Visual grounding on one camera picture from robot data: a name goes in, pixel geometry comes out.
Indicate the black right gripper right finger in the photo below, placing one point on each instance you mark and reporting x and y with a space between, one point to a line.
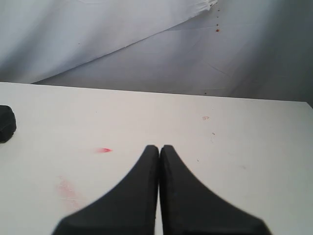
188 207

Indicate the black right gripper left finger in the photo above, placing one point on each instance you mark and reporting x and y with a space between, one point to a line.
127 209

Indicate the black plastic tool case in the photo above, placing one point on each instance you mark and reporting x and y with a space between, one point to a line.
7 123

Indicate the white backdrop cloth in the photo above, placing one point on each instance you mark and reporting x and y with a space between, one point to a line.
260 49

